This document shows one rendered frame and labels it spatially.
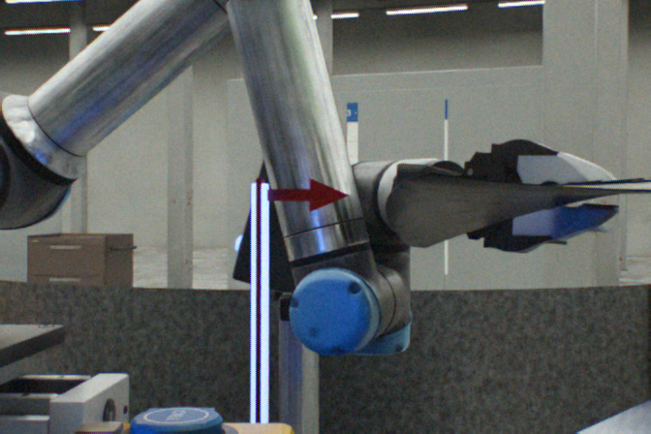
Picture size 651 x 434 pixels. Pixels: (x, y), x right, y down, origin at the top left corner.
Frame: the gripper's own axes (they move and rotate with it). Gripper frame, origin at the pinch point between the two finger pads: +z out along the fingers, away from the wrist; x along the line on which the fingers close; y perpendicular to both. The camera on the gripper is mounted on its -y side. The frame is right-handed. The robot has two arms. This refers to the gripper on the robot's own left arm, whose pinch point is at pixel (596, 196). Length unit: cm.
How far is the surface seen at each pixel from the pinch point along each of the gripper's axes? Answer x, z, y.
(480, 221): 2.6, -6.2, -5.6
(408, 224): 3.4, -7.3, -11.8
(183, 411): 13.8, 9.2, -37.9
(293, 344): 18, -52, 9
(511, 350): 25, -124, 122
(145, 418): 14.0, 9.3, -39.8
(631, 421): 15.7, 5.4, -1.6
